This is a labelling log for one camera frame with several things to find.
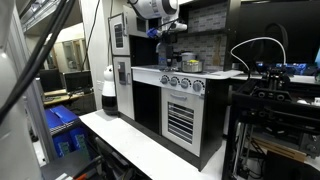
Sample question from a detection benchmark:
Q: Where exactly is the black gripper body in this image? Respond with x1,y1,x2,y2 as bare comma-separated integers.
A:
163,32,178,58

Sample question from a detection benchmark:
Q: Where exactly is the grey toy faucet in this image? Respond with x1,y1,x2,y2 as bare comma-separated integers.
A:
156,42,167,66

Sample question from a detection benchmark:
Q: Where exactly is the grey toy sink basin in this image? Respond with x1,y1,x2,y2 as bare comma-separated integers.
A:
141,64,162,70

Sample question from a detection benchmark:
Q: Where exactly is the silver pot with black knob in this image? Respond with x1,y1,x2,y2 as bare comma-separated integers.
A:
179,51,198,63

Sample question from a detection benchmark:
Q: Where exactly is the silver pan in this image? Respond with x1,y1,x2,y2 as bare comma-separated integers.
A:
181,60,205,74

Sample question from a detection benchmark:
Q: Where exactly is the white toy microwave door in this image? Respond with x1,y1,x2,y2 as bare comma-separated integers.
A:
122,4,150,39

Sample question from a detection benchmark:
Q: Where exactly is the wooden toy spatula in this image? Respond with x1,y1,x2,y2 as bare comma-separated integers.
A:
212,35,223,67

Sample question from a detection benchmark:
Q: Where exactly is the grey toy water dispenser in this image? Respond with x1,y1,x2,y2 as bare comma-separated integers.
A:
117,61,127,86

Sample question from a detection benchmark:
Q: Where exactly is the white fridge door with window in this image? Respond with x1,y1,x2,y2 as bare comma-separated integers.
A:
108,12,131,57

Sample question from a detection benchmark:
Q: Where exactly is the white fridge door with dispenser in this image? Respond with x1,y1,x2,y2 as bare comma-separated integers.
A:
112,55,136,121

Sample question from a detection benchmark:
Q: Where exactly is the white toy oven door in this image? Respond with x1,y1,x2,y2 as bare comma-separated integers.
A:
160,87,206,158

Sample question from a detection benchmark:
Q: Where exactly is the white black toy kitchen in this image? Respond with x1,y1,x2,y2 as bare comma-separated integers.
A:
108,0,245,172

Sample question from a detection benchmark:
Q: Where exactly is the white black round-headed device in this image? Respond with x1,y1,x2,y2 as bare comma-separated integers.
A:
101,64,120,117

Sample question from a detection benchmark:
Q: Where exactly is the black computer monitor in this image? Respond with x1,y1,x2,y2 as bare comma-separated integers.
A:
38,68,65,93
62,69,94,93

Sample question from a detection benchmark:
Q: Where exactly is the wooden office desk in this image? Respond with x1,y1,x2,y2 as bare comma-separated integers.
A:
42,87,96,108

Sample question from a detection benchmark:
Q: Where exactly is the blue storage box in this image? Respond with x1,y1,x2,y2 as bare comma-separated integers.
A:
44,104,80,132
52,126,90,158

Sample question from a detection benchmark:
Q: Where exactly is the large black screen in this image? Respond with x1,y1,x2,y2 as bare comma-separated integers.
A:
232,0,320,67

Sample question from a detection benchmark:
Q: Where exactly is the white looped cable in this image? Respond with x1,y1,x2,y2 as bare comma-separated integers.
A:
229,36,288,73

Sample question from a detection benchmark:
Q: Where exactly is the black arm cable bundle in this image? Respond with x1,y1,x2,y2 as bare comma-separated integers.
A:
0,0,78,125

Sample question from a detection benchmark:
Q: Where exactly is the black clamp with red handle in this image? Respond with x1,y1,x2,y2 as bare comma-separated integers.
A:
54,154,105,180

